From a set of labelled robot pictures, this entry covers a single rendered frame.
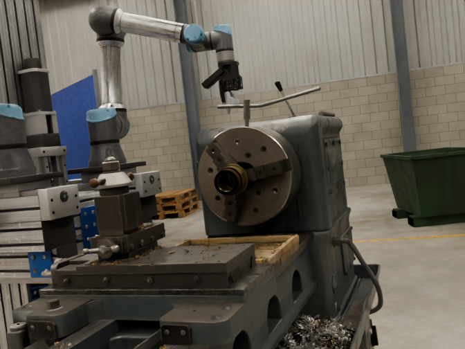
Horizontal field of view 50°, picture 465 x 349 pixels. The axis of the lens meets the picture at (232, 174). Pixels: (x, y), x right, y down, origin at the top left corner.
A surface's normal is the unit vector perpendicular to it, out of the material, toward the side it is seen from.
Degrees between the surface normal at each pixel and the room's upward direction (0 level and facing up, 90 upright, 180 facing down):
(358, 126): 90
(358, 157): 90
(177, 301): 88
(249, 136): 90
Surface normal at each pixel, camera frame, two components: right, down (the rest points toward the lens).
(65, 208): 0.92, -0.08
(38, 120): -0.38, 0.09
